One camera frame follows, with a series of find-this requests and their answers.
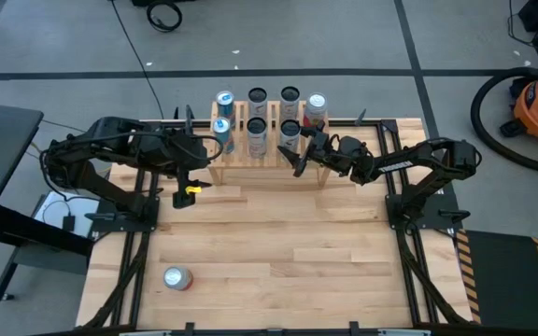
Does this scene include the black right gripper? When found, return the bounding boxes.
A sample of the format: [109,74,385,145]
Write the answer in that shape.
[276,125,350,178]

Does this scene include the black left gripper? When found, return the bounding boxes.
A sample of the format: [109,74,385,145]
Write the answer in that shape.
[171,162,214,210]

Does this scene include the white Celsius Tropical Vibe can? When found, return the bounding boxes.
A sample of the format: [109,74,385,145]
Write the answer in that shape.
[279,85,302,121]
[278,119,302,154]

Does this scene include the short white pink soda can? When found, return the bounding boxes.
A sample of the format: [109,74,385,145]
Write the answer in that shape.
[303,91,329,130]

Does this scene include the white Celsius Peach Vibe can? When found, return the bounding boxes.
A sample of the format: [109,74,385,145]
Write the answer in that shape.
[246,116,269,159]
[247,87,269,120]

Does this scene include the blue Red Bull can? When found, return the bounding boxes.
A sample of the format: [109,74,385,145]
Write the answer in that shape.
[211,117,235,155]
[215,90,237,125]

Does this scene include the light wooden slatted shelf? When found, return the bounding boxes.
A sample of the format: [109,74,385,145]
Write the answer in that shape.
[208,99,333,188]

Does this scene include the short red soda can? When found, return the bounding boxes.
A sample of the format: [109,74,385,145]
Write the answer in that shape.
[163,265,194,292]

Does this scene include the white paper sheet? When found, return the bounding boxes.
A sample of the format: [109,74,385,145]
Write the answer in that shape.
[32,190,102,240]

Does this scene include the black mat yellow striped edges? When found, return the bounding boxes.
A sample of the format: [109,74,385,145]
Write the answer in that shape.
[454,228,538,333]

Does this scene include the black aluminium table frame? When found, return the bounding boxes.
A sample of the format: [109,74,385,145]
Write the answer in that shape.
[77,119,474,336]

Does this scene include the coiled black cable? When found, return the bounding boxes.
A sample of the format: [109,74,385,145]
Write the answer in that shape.
[145,0,184,34]

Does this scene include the long black floor cable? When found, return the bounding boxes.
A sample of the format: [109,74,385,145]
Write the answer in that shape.
[108,0,165,120]

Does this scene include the orange shop vacuum with hose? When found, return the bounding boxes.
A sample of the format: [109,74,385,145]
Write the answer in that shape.
[469,66,538,175]

